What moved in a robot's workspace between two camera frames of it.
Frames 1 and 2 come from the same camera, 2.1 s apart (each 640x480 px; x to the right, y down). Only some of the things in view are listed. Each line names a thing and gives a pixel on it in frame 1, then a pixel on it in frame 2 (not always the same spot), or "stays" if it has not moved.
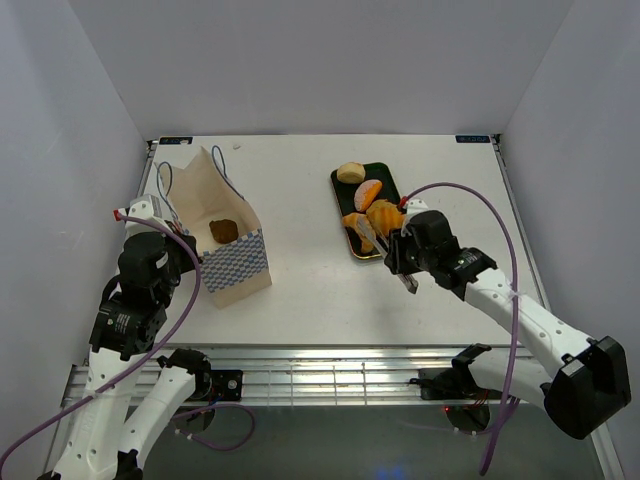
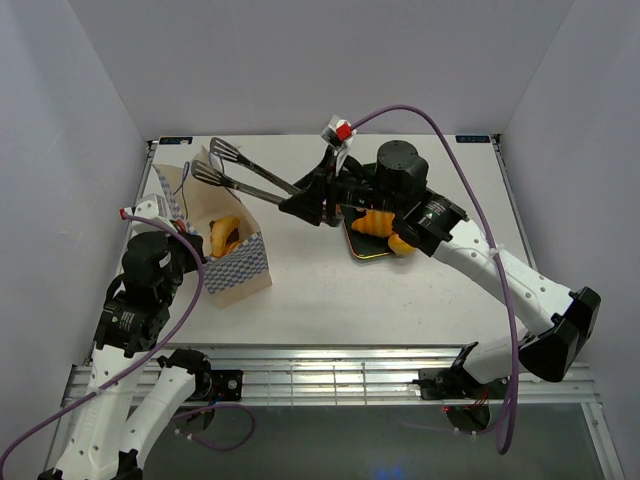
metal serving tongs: x=409 y=283 -> x=224 y=150
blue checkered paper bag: x=221 y=225 stays
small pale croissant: x=361 y=224 -> x=220 y=230
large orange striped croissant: x=386 y=215 stays
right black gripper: x=396 y=242 -> x=323 y=185
